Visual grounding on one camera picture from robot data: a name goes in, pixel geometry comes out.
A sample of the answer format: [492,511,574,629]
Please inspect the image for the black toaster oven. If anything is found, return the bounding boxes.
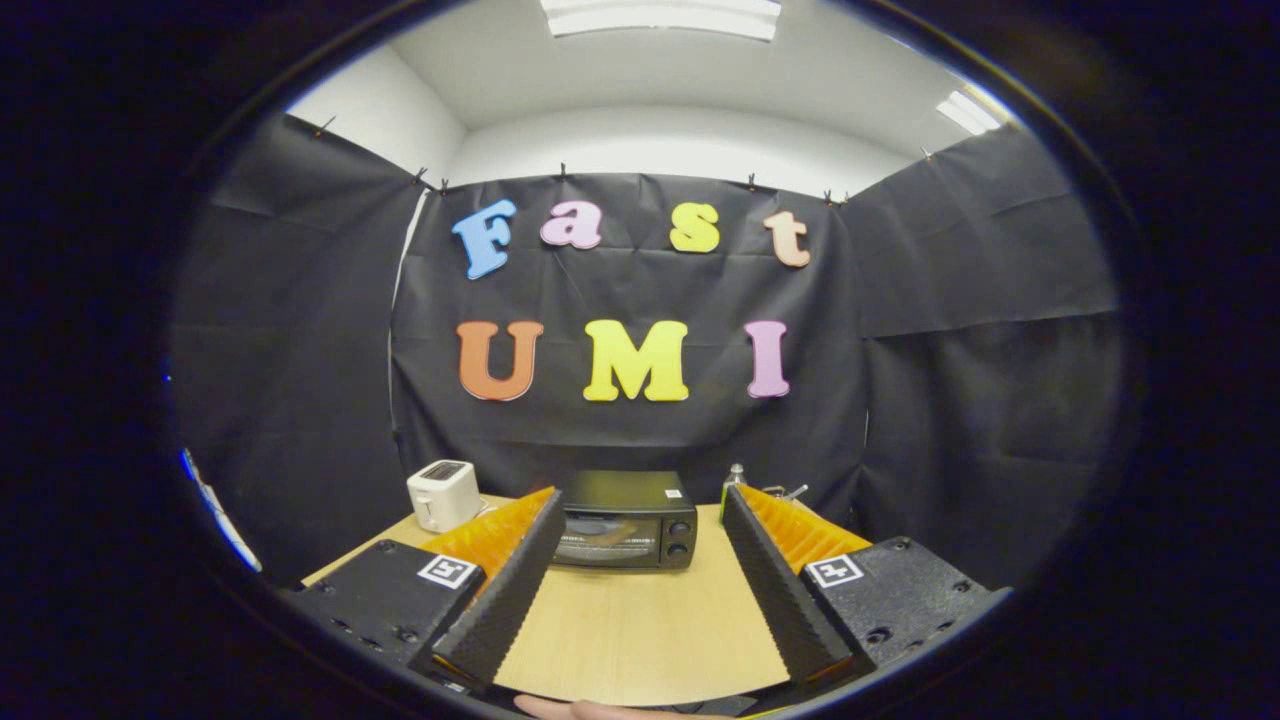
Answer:
[548,470,699,572]

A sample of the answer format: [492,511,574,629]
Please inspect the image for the small ceiling light panel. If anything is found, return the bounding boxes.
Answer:
[935,90,1004,137]

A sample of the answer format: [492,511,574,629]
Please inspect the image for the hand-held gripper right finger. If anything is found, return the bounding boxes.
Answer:
[720,484,1011,686]

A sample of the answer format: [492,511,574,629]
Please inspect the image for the long ceiling light panel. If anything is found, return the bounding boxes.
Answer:
[540,0,783,43]

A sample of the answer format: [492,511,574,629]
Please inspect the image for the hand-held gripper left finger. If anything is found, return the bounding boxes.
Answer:
[283,486,567,691]

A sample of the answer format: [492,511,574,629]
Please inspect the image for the white pop-up toaster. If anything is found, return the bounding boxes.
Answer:
[406,459,484,534]

